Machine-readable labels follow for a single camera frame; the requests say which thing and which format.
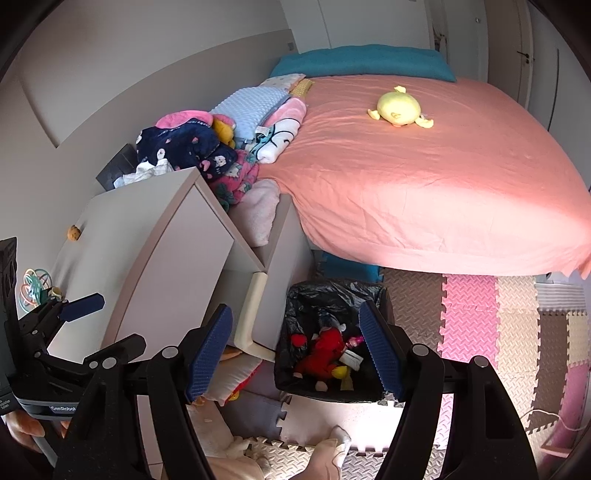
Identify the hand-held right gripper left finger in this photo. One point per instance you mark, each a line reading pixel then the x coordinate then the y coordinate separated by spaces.
pixel 207 355

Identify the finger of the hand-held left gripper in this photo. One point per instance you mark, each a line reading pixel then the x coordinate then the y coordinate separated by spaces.
pixel 83 307
pixel 124 348

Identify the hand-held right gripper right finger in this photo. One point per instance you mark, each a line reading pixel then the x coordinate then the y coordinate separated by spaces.
pixel 381 355

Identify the small pink toy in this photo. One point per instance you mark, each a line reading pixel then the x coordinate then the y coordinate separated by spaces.
pixel 356 341

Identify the red and cream plush doll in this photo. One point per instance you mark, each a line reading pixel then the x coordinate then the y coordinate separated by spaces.
pixel 323 350

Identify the bin with black bag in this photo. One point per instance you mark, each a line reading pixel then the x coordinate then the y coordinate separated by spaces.
pixel 300 300

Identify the person's left hand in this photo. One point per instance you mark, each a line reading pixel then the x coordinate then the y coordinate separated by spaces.
pixel 27 427

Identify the white cartoon cushion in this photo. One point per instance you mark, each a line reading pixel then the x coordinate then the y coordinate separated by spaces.
pixel 231 374

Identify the small brown teddy bear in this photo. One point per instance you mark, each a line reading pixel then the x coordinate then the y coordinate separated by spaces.
pixel 74 233

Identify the foam puzzle floor mats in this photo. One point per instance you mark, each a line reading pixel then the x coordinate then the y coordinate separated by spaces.
pixel 466 318

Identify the white bedside cabinet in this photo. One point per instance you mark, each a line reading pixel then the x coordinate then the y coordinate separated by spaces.
pixel 291 277

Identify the black box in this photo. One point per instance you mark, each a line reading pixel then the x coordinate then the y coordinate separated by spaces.
pixel 113 166

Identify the white cloth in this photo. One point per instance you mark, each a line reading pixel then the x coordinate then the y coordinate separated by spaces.
pixel 147 173

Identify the light pink fuzzy blanket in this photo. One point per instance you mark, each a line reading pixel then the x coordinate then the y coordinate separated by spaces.
pixel 258 212

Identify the pink floral blanket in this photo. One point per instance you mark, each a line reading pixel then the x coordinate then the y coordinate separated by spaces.
pixel 238 180

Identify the bed with pink sheet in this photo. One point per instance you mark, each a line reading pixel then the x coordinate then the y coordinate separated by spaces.
pixel 438 184

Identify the navy printed blanket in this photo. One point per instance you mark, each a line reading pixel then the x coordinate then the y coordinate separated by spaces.
pixel 184 143

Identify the orange-yellow plush toy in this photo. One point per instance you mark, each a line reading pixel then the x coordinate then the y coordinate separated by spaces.
pixel 225 131

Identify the pink and white blanket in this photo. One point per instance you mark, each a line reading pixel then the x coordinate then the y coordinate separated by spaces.
pixel 281 129

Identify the pale yellow duck plush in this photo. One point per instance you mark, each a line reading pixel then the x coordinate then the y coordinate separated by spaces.
pixel 397 106

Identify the light blue dotted blanket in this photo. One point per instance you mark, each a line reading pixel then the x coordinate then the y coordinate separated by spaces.
pixel 249 108

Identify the yellow knitted cloth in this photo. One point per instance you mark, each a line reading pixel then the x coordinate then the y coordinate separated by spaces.
pixel 302 87

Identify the white printed small pillow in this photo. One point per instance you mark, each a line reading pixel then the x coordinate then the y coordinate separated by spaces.
pixel 281 81

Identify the teal pillow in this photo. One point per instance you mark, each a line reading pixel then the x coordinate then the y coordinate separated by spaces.
pixel 360 62

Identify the white wardrobe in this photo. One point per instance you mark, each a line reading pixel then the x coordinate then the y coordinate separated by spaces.
pixel 369 23

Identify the white door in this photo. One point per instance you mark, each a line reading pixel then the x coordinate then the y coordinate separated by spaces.
pixel 526 27

